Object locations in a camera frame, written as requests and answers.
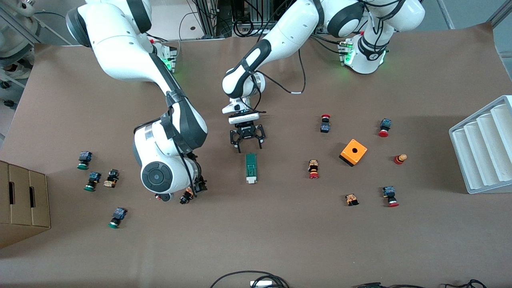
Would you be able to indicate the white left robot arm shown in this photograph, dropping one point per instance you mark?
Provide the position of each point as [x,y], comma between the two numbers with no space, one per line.
[288,36]

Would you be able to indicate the black knob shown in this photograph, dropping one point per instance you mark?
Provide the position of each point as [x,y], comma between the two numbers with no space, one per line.
[8,103]
[4,84]

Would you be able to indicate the grey metal machine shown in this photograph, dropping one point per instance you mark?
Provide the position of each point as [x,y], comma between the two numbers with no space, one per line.
[16,44]

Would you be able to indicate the red emergency stop orange block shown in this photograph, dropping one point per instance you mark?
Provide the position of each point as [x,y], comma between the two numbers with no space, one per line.
[313,168]

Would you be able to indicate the orange button enclosure box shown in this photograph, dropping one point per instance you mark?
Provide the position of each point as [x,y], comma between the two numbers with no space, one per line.
[347,153]

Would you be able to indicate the orange contact block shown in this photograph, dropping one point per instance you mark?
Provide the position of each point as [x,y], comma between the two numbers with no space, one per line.
[351,199]

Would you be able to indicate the aluminium frame post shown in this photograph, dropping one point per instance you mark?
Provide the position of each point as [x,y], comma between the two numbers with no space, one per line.
[212,20]

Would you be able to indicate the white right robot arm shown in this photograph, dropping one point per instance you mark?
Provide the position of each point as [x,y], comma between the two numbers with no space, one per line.
[120,48]

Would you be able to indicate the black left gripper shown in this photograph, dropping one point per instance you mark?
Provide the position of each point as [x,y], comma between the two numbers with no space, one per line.
[246,131]

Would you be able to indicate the grey metal bar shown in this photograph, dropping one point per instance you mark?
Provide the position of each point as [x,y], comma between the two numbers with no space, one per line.
[446,15]

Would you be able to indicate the white ridged plastic tray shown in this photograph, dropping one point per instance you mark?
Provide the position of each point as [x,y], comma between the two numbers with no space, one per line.
[480,148]

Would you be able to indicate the black switch with orange block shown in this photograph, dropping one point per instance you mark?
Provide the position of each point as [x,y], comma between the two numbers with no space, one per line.
[111,178]

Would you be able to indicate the green pushbutton with blue block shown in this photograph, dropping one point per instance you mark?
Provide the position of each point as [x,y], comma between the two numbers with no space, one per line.
[117,216]
[84,159]
[92,180]

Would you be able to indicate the aluminium profile bar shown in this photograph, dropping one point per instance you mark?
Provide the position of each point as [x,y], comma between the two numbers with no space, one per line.
[503,12]

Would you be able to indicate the black round button orange block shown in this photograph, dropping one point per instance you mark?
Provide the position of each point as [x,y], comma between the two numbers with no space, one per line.
[186,196]

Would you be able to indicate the small white device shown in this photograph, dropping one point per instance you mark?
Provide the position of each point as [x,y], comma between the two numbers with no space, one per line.
[260,284]

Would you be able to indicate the brown cardboard box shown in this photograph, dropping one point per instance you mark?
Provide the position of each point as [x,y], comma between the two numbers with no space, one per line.
[24,212]

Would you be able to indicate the red yellow button head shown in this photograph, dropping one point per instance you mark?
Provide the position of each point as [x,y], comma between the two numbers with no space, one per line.
[400,158]

